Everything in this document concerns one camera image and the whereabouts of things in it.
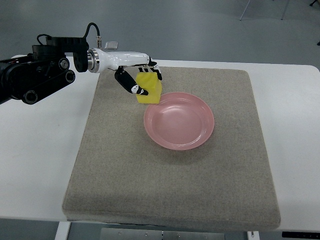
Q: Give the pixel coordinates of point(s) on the yellow foam block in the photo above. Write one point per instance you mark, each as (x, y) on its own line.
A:
(149, 81)

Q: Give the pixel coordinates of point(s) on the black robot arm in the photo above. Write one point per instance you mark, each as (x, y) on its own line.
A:
(44, 71)

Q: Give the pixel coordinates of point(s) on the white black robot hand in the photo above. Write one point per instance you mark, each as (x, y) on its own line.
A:
(117, 61)

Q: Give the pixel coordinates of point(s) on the metal table frame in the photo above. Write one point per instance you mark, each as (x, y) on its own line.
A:
(111, 233)

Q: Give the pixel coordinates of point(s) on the clear plastic floor piece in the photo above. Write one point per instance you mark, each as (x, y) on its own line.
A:
(111, 45)

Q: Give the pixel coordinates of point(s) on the pink plate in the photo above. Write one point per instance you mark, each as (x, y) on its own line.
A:
(180, 121)

